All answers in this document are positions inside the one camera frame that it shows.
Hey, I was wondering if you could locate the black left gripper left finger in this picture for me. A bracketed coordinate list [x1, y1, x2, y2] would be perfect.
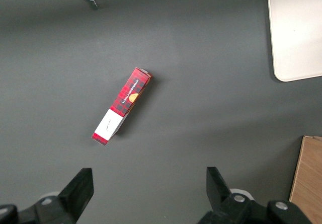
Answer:
[17, 168, 95, 224]

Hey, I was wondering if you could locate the beige plastic tray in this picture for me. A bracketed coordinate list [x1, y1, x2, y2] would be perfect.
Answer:
[267, 0, 322, 83]

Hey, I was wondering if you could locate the red plaid shortbread box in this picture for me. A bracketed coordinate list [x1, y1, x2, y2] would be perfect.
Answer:
[91, 67, 154, 147]

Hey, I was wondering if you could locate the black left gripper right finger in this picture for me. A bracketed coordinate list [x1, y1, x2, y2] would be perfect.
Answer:
[197, 166, 269, 224]

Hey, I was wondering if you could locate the wooden drawer cabinet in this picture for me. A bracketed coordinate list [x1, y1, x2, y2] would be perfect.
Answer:
[288, 135, 322, 224]

